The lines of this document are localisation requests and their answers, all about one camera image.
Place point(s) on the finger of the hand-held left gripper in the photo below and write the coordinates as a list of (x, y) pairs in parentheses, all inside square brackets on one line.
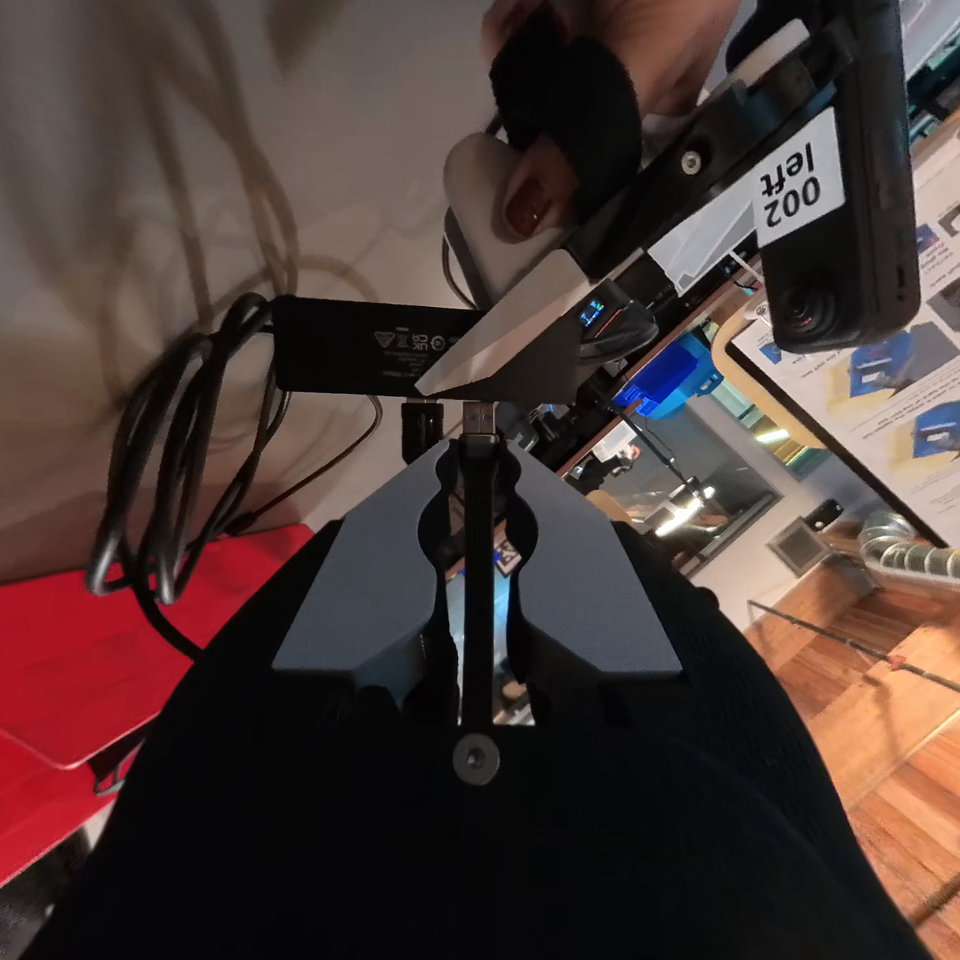
[(525, 330)]

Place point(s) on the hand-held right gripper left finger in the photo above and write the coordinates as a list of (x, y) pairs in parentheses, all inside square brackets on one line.
[(352, 600)]

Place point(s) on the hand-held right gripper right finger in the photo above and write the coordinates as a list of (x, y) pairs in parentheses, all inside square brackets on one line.
[(600, 600)]

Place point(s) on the black slim usb hub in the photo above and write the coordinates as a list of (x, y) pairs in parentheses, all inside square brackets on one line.
[(337, 345)]

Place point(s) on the red plastic bin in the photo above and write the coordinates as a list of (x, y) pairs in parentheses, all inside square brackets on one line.
[(90, 660)]

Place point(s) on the person's left hand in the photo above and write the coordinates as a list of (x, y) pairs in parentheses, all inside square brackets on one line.
[(675, 45)]

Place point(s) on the black device with screen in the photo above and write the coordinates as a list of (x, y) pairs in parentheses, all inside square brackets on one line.
[(622, 326)]

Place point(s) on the blue storage bin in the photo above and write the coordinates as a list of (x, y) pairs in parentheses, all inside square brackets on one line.
[(667, 375)]

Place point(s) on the framed sign board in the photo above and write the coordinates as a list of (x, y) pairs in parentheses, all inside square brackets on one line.
[(885, 390)]

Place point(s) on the white wall vent grille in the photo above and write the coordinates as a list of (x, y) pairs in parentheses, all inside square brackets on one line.
[(799, 547)]

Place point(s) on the silver ventilation duct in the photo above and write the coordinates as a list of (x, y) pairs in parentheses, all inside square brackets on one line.
[(915, 551)]

